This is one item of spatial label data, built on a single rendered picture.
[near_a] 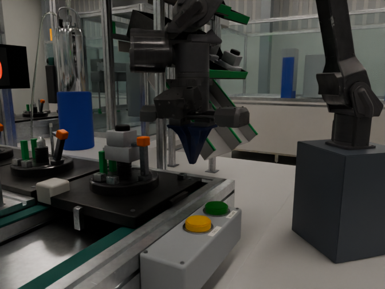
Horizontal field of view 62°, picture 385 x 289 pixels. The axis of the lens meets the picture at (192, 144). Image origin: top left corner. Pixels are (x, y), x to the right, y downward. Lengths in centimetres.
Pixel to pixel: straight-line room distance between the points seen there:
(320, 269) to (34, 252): 48
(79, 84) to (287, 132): 349
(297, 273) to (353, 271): 10
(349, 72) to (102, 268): 50
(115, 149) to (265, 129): 413
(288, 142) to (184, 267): 428
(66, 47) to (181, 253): 127
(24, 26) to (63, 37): 1178
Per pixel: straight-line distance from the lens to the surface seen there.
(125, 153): 64
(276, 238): 72
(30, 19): 1354
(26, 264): 56
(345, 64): 64
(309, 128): 457
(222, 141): 90
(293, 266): 63
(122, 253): 46
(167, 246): 46
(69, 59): 158
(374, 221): 68
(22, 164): 82
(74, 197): 64
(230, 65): 97
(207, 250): 47
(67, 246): 59
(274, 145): 471
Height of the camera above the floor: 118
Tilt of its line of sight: 11 degrees down
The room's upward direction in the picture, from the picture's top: straight up
